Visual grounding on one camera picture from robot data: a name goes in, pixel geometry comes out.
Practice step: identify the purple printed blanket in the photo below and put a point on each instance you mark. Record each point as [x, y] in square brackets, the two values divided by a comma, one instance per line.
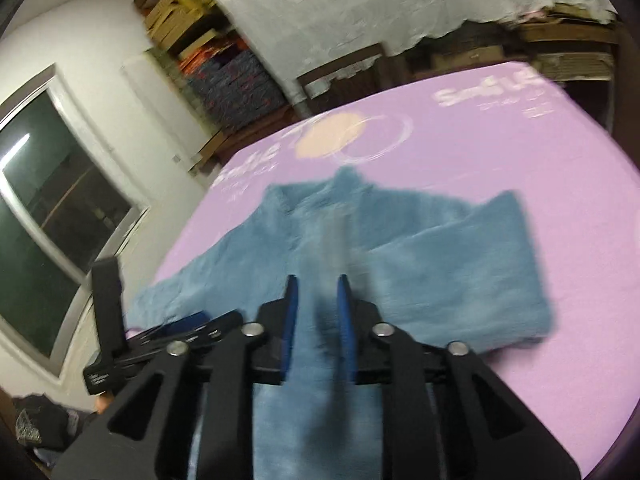
[500, 160]

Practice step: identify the stack of dark patterned boxes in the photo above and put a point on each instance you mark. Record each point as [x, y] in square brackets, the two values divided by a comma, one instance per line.
[240, 85]

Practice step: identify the dark cloth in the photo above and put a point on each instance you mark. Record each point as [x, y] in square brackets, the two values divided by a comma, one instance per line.
[45, 425]

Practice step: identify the dark wooden chair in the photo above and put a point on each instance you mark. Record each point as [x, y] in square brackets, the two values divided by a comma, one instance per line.
[320, 79]

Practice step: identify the low wooden table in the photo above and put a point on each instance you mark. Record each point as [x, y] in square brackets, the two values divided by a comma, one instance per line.
[225, 145]

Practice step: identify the blue fleece jacket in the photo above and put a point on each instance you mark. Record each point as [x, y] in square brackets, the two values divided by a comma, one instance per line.
[450, 270]

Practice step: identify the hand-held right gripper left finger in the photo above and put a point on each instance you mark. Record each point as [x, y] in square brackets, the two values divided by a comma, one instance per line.
[291, 327]

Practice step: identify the window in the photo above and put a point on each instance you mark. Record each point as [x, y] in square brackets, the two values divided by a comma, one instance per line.
[50, 200]

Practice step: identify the white boards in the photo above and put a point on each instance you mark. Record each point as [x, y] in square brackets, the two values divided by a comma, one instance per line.
[150, 91]

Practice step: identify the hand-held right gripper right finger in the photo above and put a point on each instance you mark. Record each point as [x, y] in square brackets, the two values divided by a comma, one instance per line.
[346, 327]

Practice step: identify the white lace cloth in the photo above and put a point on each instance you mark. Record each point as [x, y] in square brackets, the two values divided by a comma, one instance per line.
[375, 0]

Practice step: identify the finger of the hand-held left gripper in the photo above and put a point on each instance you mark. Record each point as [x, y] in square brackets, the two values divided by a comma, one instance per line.
[200, 330]
[107, 305]

